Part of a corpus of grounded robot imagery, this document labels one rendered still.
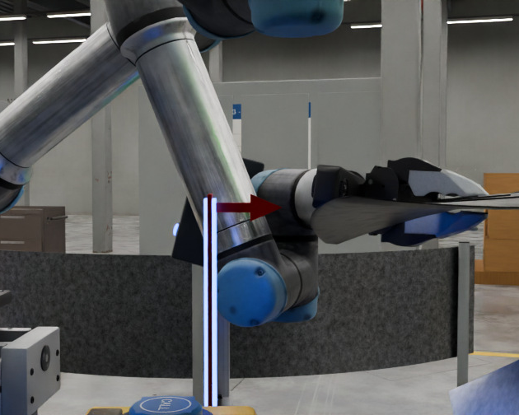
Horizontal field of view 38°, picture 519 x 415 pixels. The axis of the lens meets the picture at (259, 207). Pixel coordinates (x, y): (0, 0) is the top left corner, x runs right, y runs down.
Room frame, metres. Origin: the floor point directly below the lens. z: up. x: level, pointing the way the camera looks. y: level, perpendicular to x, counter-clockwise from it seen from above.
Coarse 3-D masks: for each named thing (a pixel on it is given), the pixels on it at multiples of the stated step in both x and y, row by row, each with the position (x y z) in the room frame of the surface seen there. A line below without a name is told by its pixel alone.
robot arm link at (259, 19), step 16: (240, 0) 0.65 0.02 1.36; (256, 0) 0.60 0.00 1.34; (272, 0) 0.58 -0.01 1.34; (288, 0) 0.58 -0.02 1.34; (304, 0) 0.58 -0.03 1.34; (320, 0) 0.58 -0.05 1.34; (336, 0) 0.59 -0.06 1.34; (256, 16) 0.60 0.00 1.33; (272, 16) 0.59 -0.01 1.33; (288, 16) 0.58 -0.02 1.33; (304, 16) 0.58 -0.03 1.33; (320, 16) 0.59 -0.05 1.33; (336, 16) 0.60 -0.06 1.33; (272, 32) 0.62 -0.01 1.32; (288, 32) 0.62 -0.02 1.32; (304, 32) 0.62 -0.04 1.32; (320, 32) 0.62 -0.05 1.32
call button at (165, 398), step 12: (156, 396) 0.43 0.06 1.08; (168, 396) 0.43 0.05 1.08; (180, 396) 0.43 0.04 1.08; (192, 396) 0.43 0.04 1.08; (132, 408) 0.41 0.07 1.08; (144, 408) 0.41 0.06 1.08; (156, 408) 0.41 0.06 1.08; (168, 408) 0.41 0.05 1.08; (180, 408) 0.41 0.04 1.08; (192, 408) 0.41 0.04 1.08
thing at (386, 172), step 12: (384, 168) 0.82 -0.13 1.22; (372, 180) 0.83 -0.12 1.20; (384, 180) 0.81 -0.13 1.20; (396, 180) 0.80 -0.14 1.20; (360, 192) 0.84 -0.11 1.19; (372, 192) 0.83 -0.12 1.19; (384, 192) 0.81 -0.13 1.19; (396, 192) 0.80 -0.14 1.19; (408, 192) 0.80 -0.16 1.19; (384, 228) 0.81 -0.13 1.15
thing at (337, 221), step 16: (320, 208) 0.62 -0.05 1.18; (336, 208) 0.61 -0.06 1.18; (352, 208) 0.61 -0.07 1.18; (368, 208) 0.61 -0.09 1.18; (384, 208) 0.61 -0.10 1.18; (400, 208) 0.61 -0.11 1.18; (416, 208) 0.61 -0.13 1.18; (432, 208) 0.61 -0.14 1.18; (448, 208) 0.60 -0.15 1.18; (464, 208) 0.60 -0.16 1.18; (480, 208) 0.60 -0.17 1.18; (496, 208) 0.60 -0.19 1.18; (512, 208) 0.60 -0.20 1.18; (320, 224) 0.70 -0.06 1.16; (336, 224) 0.71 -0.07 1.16; (352, 224) 0.72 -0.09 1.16; (368, 224) 0.73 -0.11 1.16; (384, 224) 0.75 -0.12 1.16; (336, 240) 0.78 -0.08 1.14
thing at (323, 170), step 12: (324, 168) 0.77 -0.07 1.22; (336, 168) 0.77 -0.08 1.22; (324, 180) 0.77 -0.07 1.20; (336, 180) 0.77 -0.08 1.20; (348, 180) 0.79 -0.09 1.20; (360, 180) 0.85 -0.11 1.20; (312, 192) 0.78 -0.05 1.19; (324, 192) 0.77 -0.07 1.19; (336, 192) 0.77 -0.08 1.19; (348, 192) 0.81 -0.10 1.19; (312, 204) 0.78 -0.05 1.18
